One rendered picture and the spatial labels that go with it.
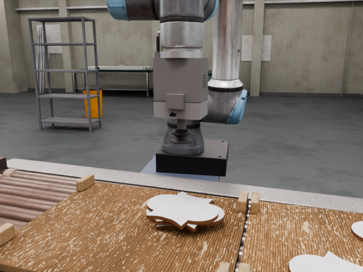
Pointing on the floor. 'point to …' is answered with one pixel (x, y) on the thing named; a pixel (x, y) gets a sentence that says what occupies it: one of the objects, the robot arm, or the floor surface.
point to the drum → (93, 102)
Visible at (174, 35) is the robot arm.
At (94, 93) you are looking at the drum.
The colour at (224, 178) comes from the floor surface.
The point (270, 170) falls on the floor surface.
